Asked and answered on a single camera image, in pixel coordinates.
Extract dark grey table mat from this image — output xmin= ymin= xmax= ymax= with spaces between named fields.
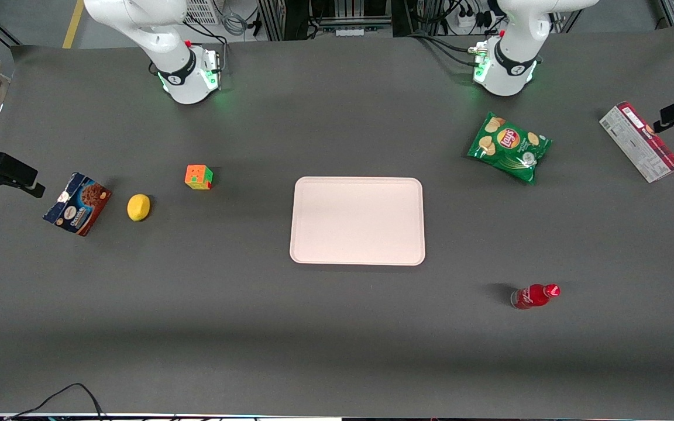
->
xmin=0 ymin=20 xmax=674 ymax=419

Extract looped black cable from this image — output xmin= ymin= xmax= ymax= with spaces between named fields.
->
xmin=4 ymin=383 xmax=106 ymax=421

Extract grey coiled cable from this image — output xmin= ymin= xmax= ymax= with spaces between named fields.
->
xmin=220 ymin=0 xmax=262 ymax=37

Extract white power strip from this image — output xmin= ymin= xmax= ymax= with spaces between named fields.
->
xmin=456 ymin=9 xmax=493 ymax=30

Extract black metal rack frame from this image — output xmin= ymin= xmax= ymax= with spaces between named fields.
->
xmin=258 ymin=0 xmax=449 ymax=42

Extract orange green puzzle cube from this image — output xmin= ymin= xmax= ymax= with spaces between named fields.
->
xmin=184 ymin=164 xmax=214 ymax=191

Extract red cookie box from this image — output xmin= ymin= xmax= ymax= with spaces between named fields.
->
xmin=599 ymin=101 xmax=674 ymax=184

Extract blue chocolate cookie box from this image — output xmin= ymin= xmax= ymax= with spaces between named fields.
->
xmin=43 ymin=172 xmax=112 ymax=237

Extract green potato chips bag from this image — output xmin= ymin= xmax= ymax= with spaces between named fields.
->
xmin=467 ymin=112 xmax=553 ymax=185

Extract red soda bottle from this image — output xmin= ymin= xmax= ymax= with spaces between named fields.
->
xmin=510 ymin=284 xmax=561 ymax=310

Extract white perforated box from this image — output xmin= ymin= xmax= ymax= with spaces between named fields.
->
xmin=184 ymin=0 xmax=222 ymax=25

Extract yellow lemon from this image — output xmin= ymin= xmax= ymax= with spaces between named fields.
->
xmin=127 ymin=194 xmax=152 ymax=222

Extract black left arm base cables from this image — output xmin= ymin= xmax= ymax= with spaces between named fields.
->
xmin=410 ymin=32 xmax=481 ymax=68

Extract pale pink plastic tray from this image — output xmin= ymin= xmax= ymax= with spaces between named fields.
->
xmin=289 ymin=177 xmax=426 ymax=267

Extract black right arm base cable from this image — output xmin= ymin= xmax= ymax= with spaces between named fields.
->
xmin=184 ymin=20 xmax=229 ymax=74

